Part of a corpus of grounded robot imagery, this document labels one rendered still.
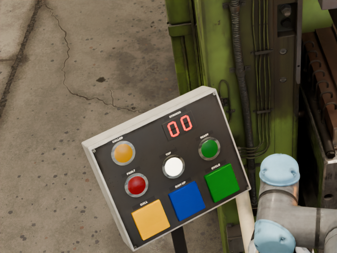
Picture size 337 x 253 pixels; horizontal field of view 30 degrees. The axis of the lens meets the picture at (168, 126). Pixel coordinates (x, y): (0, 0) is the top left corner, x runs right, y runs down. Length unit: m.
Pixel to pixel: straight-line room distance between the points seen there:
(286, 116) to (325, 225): 0.74
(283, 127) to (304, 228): 0.76
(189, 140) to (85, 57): 2.21
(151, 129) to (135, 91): 1.91
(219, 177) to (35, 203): 1.56
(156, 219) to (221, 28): 0.50
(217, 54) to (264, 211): 0.59
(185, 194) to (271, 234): 0.42
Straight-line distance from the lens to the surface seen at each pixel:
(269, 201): 1.20
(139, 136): 1.46
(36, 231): 2.88
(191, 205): 1.54
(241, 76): 1.69
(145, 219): 1.51
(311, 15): 2.08
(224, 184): 1.56
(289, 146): 1.96
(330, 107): 1.78
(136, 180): 1.48
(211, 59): 1.67
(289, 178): 1.21
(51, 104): 3.43
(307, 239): 1.18
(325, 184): 1.80
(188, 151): 1.51
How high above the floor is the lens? 2.22
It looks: 45 degrees down
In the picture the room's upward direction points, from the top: 10 degrees counter-clockwise
